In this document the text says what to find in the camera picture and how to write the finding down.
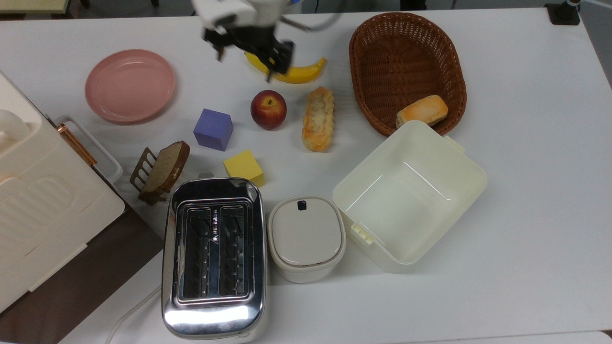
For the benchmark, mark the black stand base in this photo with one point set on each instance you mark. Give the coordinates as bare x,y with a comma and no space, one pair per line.
563,13

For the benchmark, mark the long striped bread roll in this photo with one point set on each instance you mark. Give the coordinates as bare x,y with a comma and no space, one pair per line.
318,119

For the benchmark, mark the purple foam cube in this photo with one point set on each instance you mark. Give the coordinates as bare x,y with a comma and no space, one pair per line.
213,129

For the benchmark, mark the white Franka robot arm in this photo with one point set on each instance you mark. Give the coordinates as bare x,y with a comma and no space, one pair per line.
239,9

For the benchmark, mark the large cream toy oven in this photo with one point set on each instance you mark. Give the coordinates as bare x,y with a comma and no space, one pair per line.
43,205

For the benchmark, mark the yellow foam cube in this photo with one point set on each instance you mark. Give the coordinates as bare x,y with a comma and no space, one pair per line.
243,166

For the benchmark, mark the open cream plastic box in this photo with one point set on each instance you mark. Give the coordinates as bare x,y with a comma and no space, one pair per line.
411,200

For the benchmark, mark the bronze toast rack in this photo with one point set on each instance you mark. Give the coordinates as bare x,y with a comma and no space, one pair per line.
139,172

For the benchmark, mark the small cream lidded canister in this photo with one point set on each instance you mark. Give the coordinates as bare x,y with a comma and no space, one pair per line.
306,236

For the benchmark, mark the beige desk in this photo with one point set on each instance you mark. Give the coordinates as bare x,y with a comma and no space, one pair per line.
28,5

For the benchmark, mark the pink plate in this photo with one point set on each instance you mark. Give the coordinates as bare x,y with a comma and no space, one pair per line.
129,86

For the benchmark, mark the brown bread slice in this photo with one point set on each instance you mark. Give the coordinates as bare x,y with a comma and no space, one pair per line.
167,167

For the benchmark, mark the red apple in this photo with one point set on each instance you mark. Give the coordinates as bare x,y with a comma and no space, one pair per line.
268,110

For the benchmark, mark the brown wicker basket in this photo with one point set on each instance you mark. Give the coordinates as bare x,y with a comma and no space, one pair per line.
401,62

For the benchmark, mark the yellow banana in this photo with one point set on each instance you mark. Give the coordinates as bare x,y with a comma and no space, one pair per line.
303,74

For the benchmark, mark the silver two-slot toaster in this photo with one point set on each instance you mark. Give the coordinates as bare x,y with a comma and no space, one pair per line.
215,315

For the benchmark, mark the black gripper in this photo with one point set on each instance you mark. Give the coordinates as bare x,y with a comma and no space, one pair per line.
251,39

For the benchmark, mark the square golden bread roll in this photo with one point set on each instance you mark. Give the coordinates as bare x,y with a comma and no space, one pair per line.
421,111

